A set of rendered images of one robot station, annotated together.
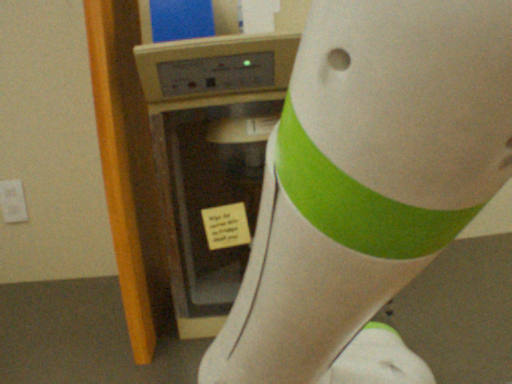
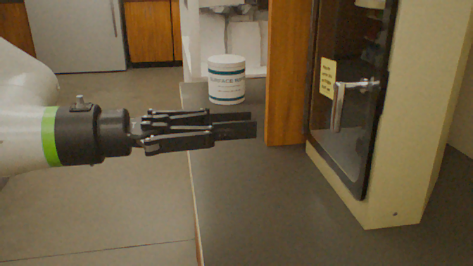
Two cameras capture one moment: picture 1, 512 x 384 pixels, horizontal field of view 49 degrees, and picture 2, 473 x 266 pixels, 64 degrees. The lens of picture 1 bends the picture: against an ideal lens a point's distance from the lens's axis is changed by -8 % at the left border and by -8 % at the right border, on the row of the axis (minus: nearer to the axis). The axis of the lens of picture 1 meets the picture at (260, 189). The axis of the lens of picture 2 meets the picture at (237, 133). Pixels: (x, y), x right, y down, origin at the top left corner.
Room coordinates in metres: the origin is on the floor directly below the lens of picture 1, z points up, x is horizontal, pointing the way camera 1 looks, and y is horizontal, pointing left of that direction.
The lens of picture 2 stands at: (0.77, -0.65, 1.38)
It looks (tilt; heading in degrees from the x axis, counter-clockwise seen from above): 24 degrees down; 82
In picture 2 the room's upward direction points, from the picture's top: straight up
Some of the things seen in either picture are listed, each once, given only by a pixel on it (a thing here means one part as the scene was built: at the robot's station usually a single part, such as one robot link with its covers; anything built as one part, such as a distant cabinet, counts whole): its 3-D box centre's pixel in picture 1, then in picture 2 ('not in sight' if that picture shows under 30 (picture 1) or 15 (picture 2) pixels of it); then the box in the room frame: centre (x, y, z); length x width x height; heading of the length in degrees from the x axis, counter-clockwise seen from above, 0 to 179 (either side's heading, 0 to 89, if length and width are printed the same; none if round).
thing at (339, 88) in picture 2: not in sight; (346, 105); (1.04, -0.08, 1.17); 0.05 x 0.03 x 0.10; 2
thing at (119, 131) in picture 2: not in sight; (134, 131); (0.69, -0.10, 1.14); 0.09 x 0.08 x 0.07; 2
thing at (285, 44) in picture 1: (235, 64); not in sight; (1.02, 0.02, 1.46); 0.32 x 0.12 x 0.10; 92
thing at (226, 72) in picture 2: not in sight; (226, 79); (0.91, 0.63, 1.02); 0.13 x 0.13 x 0.15
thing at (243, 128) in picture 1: (248, 213); (338, 74); (1.06, 0.02, 1.19); 0.30 x 0.01 x 0.40; 92
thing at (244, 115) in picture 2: not in sight; (230, 119); (0.84, -0.07, 1.14); 0.07 x 0.01 x 0.03; 2
